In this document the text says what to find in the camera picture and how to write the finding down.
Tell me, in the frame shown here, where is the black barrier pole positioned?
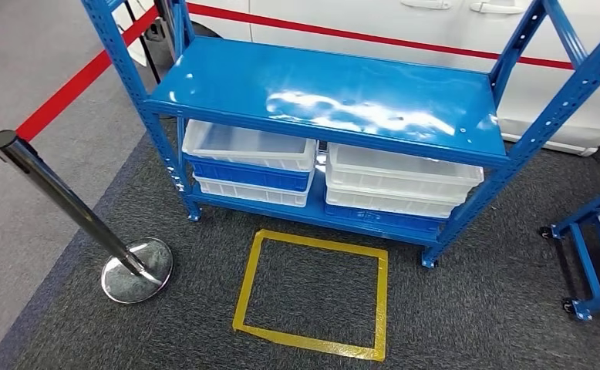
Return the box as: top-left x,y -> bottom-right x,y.
123,0 -> 163,86

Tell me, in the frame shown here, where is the blue plastic bin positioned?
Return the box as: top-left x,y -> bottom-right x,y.
184,155 -> 314,193

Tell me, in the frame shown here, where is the yellow floor tape square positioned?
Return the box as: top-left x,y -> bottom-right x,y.
231,230 -> 389,362

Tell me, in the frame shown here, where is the white car door handle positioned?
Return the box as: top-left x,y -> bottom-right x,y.
469,1 -> 527,15
401,0 -> 453,10

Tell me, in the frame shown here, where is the chrome barrier post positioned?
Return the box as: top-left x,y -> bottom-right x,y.
0,129 -> 174,305

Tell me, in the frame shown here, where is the blue metal shelf rack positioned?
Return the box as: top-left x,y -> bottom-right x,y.
540,178 -> 600,321
80,0 -> 600,269

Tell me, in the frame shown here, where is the red barrier belt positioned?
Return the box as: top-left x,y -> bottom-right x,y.
186,2 -> 600,78
16,5 -> 160,143

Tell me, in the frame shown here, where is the white car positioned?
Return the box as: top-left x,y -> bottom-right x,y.
110,0 -> 600,156

